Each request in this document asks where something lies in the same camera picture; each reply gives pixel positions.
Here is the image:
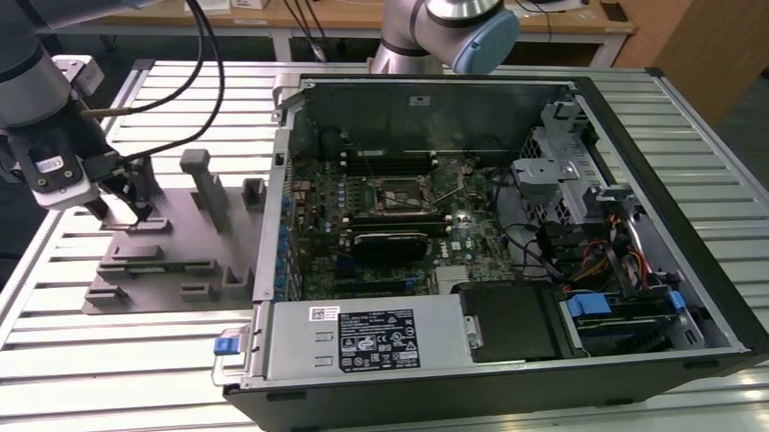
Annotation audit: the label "orange flat data cable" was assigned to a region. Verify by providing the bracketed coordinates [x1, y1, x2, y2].
[623, 250, 651, 290]

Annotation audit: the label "grey parts rack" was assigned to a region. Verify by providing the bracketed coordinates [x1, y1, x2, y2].
[80, 148, 270, 316]

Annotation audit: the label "yellow orange power wires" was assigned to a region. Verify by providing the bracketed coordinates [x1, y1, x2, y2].
[561, 213, 654, 293]

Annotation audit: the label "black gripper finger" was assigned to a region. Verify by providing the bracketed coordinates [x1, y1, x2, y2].
[123, 157, 156, 224]
[81, 191, 115, 222]

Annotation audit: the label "wooden desk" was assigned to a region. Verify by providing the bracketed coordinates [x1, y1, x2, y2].
[101, 0, 642, 68]

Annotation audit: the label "wooden cabinet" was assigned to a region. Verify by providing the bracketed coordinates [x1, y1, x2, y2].
[615, 0, 769, 125]

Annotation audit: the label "black plastic shroud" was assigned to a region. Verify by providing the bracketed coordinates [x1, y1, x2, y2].
[450, 279, 594, 365]

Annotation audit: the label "grey box with black bracket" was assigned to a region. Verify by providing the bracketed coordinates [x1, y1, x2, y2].
[51, 54, 104, 98]

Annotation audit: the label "metal drive cage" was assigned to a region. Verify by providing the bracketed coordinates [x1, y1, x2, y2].
[510, 101, 614, 226]

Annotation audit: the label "black expansion slot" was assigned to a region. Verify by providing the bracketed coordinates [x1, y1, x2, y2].
[334, 279, 404, 294]

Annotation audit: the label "black cable with gold connector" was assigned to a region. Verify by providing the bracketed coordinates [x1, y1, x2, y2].
[80, 0, 211, 117]

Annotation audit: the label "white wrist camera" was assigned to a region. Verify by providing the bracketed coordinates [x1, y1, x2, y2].
[27, 146, 103, 212]

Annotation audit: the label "black connector block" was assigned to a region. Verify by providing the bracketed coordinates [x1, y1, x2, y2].
[83, 155, 127, 195]

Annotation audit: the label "green RAM stick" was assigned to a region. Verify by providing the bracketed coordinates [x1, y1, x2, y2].
[123, 264, 195, 275]

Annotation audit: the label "green motherboard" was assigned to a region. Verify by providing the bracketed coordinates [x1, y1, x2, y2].
[282, 152, 523, 302]

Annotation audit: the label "hard disk in blue carrier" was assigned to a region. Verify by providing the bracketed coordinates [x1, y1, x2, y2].
[563, 290, 687, 356]

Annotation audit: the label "black graphics card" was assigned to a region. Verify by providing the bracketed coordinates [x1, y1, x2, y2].
[351, 231, 431, 265]

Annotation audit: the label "CPU socket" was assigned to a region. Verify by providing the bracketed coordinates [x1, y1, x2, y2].
[371, 175, 438, 215]

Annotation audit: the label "silver power supply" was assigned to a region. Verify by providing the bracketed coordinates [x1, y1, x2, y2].
[261, 294, 486, 382]

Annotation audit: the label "black open PC case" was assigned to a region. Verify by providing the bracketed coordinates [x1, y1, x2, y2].
[221, 74, 769, 432]

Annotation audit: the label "silver chipset heatsink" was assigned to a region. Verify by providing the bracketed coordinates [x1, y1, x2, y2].
[432, 264, 475, 290]

